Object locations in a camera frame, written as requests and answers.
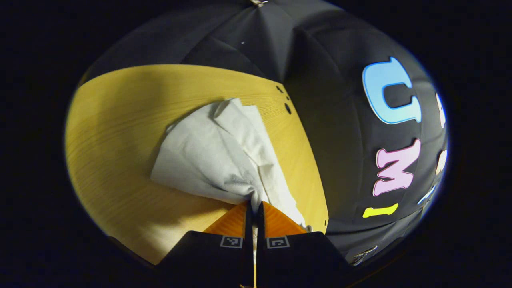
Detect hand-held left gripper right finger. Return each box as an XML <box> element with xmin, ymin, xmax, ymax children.
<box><xmin>256</xmin><ymin>201</ymin><xmax>352</xmax><ymax>286</ymax></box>

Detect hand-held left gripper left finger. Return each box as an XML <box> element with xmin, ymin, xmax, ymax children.
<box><xmin>158</xmin><ymin>201</ymin><xmax>255</xmax><ymax>285</ymax></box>

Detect white jeans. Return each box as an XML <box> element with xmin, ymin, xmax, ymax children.
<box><xmin>150</xmin><ymin>98</ymin><xmax>312</xmax><ymax>232</ymax></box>

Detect silver metal clamp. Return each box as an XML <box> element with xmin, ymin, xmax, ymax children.
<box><xmin>350</xmin><ymin>246</ymin><xmax>378</xmax><ymax>265</ymax></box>

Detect black backdrop cloth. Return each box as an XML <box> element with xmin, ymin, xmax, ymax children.
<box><xmin>80</xmin><ymin>0</ymin><xmax>448</xmax><ymax>264</ymax></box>

